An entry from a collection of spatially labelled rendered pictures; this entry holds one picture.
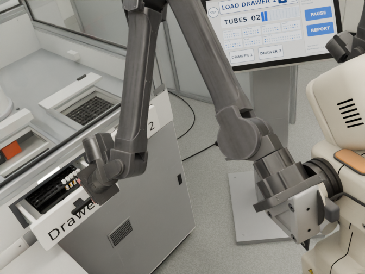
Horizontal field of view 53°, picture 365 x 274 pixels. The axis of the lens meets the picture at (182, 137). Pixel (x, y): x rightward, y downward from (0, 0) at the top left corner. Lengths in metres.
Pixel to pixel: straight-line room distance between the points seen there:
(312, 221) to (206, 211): 1.55
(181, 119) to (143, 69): 2.09
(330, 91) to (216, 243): 1.50
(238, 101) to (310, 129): 2.03
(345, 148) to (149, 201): 1.08
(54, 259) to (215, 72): 0.80
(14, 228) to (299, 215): 0.91
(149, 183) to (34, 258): 0.56
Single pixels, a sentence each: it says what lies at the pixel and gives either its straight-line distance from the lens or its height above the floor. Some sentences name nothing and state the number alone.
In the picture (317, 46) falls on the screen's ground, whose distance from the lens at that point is 1.53.
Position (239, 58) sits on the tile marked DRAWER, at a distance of 1.48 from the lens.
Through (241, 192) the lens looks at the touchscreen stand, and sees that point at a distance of 2.22.
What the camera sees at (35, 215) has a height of 0.84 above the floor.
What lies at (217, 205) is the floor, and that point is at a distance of 2.21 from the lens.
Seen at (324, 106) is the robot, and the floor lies 1.29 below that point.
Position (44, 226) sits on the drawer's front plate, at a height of 0.90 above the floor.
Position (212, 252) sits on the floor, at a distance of 2.03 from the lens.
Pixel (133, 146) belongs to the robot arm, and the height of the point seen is 1.20.
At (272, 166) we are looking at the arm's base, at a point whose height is 1.23.
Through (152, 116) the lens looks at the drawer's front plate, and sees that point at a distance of 1.41.
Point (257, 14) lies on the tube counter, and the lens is 1.53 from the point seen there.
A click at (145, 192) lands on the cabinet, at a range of 1.59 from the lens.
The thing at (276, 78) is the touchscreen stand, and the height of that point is 0.84.
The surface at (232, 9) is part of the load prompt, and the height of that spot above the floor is 1.15.
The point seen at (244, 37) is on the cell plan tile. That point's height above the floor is 1.06.
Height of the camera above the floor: 1.70
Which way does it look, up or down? 39 degrees down
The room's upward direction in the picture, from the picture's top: 12 degrees counter-clockwise
